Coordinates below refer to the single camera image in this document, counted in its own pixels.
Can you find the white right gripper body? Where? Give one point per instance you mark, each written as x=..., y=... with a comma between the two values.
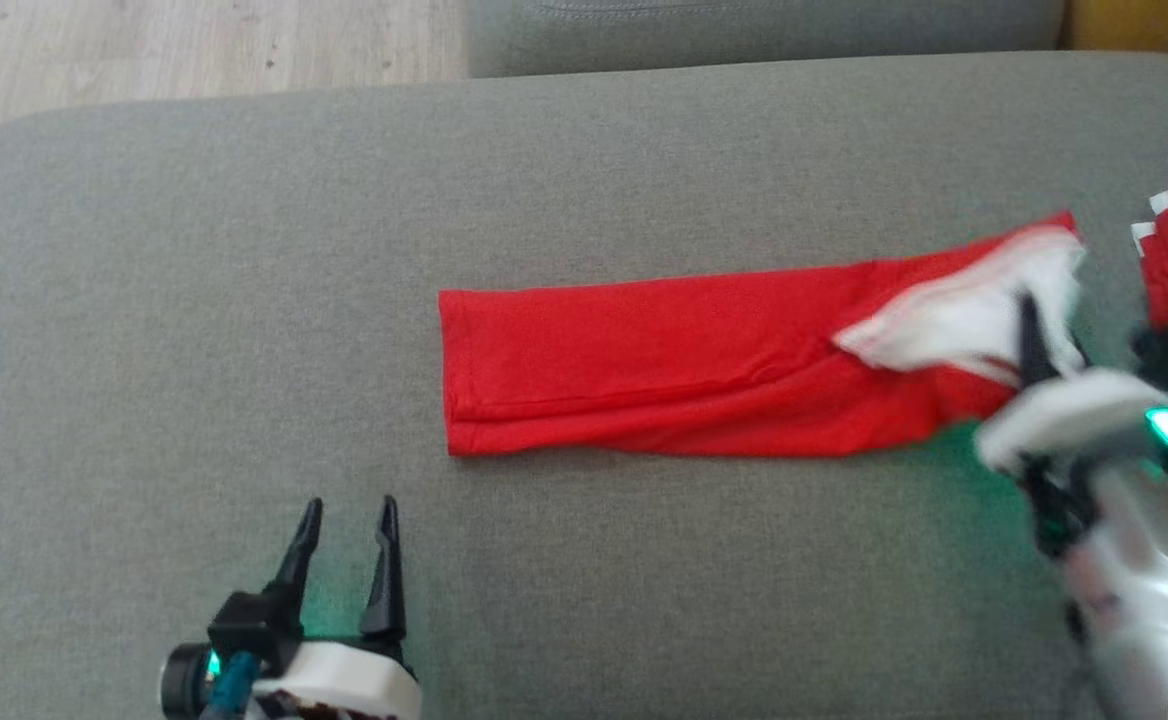
x=1074, y=415

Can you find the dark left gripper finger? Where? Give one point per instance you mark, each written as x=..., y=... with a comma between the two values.
x=387, y=580
x=299, y=560

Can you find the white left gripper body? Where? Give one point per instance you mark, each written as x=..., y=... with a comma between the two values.
x=344, y=685

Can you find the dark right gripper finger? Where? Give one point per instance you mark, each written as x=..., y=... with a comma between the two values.
x=1036, y=345
x=1082, y=355

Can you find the red and white basketball jersey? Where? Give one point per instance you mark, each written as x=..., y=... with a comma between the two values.
x=644, y=360

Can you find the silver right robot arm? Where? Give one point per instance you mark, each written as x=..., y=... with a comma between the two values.
x=1154, y=600

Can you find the grey sofa seat cushion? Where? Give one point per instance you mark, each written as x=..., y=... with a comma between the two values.
x=244, y=300

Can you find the yellow panel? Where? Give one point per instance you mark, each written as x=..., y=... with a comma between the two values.
x=1144, y=25

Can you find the grey sofa cushion with seam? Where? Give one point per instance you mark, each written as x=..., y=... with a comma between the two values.
x=744, y=35

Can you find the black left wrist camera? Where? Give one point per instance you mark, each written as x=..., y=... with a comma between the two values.
x=244, y=630

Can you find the teal left camera connector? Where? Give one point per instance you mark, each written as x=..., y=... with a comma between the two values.
x=232, y=685

